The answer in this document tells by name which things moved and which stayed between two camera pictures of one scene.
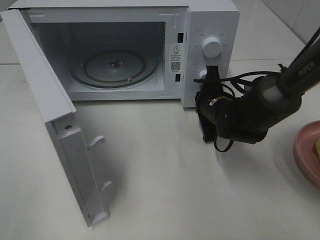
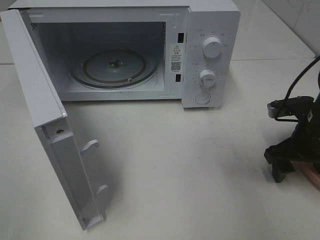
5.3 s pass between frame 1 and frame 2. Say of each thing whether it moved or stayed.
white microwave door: moved
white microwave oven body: stayed
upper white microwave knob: stayed
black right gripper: moved
